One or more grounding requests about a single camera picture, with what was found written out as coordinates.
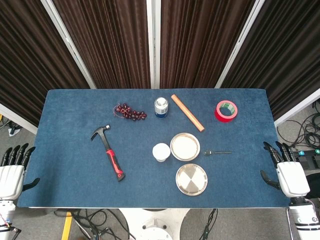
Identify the white flowered paper cup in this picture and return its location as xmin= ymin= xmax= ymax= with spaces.
xmin=152 ymin=142 xmax=172 ymax=163

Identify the dark red grape bunch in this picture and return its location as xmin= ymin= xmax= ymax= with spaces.
xmin=112 ymin=102 xmax=148 ymax=122

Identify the black floor cable bundle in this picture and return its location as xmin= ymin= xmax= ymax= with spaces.
xmin=276 ymin=104 xmax=320 ymax=151
xmin=54 ymin=208 xmax=137 ymax=240

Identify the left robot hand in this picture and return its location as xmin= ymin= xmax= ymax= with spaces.
xmin=0 ymin=143 xmax=41 ymax=201

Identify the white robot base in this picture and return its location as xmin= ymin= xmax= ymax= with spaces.
xmin=118 ymin=208 xmax=191 ymax=240

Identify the wooden rod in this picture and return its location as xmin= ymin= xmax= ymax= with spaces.
xmin=170 ymin=94 xmax=206 ymax=133

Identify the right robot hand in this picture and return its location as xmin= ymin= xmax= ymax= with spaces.
xmin=259 ymin=141 xmax=311 ymax=199

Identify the brown pleated screen panel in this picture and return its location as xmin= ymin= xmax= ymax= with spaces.
xmin=0 ymin=0 xmax=92 ymax=127
xmin=51 ymin=0 xmax=152 ymax=90
xmin=159 ymin=0 xmax=256 ymax=90
xmin=219 ymin=0 xmax=320 ymax=121

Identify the white screen frame post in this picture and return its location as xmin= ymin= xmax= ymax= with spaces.
xmin=214 ymin=0 xmax=266 ymax=89
xmin=145 ymin=0 xmax=162 ymax=90
xmin=40 ymin=0 xmax=98 ymax=90

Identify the white screen frame rail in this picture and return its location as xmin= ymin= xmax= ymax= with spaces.
xmin=0 ymin=102 xmax=39 ymax=135
xmin=274 ymin=95 xmax=320 ymax=127

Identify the red tape roll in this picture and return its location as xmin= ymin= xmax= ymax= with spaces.
xmin=214 ymin=100 xmax=239 ymax=124

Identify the red black claw hammer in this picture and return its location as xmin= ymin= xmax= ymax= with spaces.
xmin=90 ymin=124 xmax=126 ymax=182

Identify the metal plate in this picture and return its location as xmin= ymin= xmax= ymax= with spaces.
xmin=175 ymin=163 xmax=209 ymax=197

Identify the blue table mat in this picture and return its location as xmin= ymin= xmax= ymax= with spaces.
xmin=16 ymin=88 xmax=292 ymax=209

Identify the metal bowl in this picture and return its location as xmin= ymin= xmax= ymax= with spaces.
xmin=169 ymin=132 xmax=201 ymax=161

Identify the silver blue drink can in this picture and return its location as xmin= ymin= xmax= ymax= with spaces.
xmin=154 ymin=96 xmax=169 ymax=120

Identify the yellow floor tape strip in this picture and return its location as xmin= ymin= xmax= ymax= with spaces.
xmin=60 ymin=211 xmax=74 ymax=240

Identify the metal spoon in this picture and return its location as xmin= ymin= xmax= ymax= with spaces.
xmin=203 ymin=149 xmax=233 ymax=157

